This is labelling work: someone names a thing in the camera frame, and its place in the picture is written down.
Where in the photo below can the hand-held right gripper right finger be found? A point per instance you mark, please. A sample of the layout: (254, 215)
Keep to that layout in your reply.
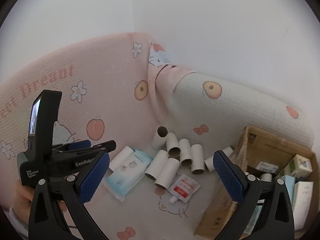
(227, 177)

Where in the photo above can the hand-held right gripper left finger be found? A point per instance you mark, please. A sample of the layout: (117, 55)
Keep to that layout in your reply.
(93, 177)

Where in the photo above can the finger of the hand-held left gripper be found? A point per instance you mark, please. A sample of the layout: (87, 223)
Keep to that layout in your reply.
(80, 145)
(107, 146)

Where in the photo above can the light blue wet wipes pack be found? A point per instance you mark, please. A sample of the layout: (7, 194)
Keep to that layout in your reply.
(125, 182)

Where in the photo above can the white cardboard tube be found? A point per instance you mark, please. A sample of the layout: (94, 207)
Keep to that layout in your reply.
(265, 177)

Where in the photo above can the brown cardboard box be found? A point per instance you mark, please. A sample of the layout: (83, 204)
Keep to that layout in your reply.
(262, 140)

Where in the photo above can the pile of white paper tubes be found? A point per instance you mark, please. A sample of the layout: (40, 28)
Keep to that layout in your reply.
(172, 170)

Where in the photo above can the person's left hand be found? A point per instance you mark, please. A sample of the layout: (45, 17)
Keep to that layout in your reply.
(23, 200)

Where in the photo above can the white grey labelled packet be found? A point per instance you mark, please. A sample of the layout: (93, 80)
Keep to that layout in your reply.
(266, 167)

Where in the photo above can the white red spout pouch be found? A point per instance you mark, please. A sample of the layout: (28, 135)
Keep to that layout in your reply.
(183, 187)

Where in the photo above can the light blue plastic pack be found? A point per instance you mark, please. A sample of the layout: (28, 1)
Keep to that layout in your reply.
(252, 220)

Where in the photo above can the pink printed blanket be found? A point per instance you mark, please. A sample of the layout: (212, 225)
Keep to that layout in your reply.
(107, 92)

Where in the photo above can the light blue box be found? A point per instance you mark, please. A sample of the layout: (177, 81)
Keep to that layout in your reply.
(287, 187)

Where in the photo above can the green white cartoon carton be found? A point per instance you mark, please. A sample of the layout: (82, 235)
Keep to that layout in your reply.
(297, 166)

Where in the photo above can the white box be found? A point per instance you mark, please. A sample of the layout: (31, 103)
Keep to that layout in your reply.
(302, 200)

